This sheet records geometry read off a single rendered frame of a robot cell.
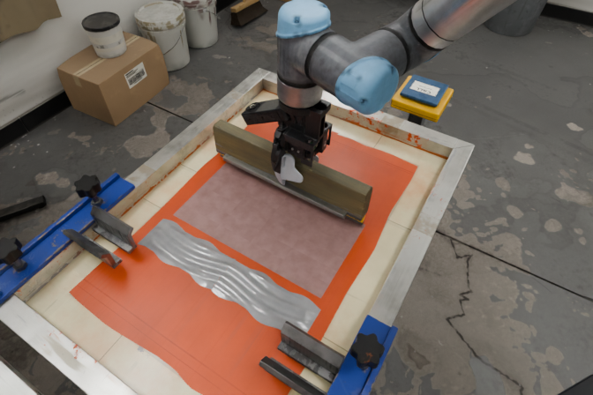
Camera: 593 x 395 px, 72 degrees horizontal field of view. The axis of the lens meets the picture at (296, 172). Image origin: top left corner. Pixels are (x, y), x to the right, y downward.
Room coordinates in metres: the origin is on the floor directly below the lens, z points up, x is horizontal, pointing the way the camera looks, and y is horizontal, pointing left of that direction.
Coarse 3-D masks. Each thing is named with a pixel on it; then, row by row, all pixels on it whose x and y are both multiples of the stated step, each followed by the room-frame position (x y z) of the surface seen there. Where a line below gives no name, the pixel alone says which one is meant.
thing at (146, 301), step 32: (256, 128) 0.76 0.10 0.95; (224, 160) 0.65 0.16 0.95; (192, 192) 0.55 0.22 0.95; (224, 192) 0.55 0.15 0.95; (256, 192) 0.55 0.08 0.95; (288, 192) 0.55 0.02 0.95; (192, 224) 0.47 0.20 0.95; (224, 224) 0.47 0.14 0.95; (256, 224) 0.47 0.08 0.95; (128, 256) 0.40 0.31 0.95; (96, 288) 0.34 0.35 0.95; (128, 288) 0.34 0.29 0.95; (160, 288) 0.34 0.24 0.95; (192, 288) 0.34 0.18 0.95; (128, 320) 0.28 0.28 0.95; (160, 320) 0.28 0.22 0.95; (160, 352) 0.23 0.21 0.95
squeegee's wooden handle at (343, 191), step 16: (224, 128) 0.64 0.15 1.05; (240, 128) 0.65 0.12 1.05; (224, 144) 0.64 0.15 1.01; (240, 144) 0.61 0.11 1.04; (256, 144) 0.60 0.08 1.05; (272, 144) 0.60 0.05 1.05; (256, 160) 0.59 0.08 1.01; (304, 176) 0.53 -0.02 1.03; (320, 176) 0.51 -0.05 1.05; (336, 176) 0.51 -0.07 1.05; (320, 192) 0.51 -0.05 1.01; (336, 192) 0.49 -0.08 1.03; (352, 192) 0.48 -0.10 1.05; (368, 192) 0.47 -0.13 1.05; (352, 208) 0.47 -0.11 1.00
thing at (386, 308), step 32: (224, 96) 0.84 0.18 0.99; (192, 128) 0.72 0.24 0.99; (384, 128) 0.73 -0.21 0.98; (416, 128) 0.72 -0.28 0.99; (160, 160) 0.61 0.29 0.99; (448, 160) 0.61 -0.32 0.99; (448, 192) 0.52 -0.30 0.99; (96, 224) 0.45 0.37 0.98; (416, 224) 0.45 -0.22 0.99; (64, 256) 0.39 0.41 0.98; (416, 256) 0.38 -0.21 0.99; (32, 288) 0.33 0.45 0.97; (384, 288) 0.32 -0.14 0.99; (32, 320) 0.26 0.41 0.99; (384, 320) 0.26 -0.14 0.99; (64, 352) 0.22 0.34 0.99; (96, 384) 0.17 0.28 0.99
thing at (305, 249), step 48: (336, 144) 0.70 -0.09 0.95; (384, 192) 0.55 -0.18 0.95; (288, 240) 0.43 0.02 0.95; (336, 240) 0.43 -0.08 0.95; (288, 288) 0.34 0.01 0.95; (336, 288) 0.34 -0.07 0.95; (192, 336) 0.25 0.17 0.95; (240, 336) 0.25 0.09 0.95; (192, 384) 0.18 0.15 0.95; (240, 384) 0.18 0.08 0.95
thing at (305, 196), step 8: (232, 160) 0.61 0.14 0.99; (240, 160) 0.61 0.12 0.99; (248, 168) 0.59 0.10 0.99; (256, 168) 0.59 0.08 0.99; (264, 176) 0.57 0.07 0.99; (272, 176) 0.57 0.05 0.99; (280, 184) 0.54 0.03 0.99; (288, 184) 0.54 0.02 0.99; (296, 192) 0.52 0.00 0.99; (304, 192) 0.52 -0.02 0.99; (312, 200) 0.50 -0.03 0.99; (320, 200) 0.50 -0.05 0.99; (328, 208) 0.48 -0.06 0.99; (336, 208) 0.48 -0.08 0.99; (344, 216) 0.47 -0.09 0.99
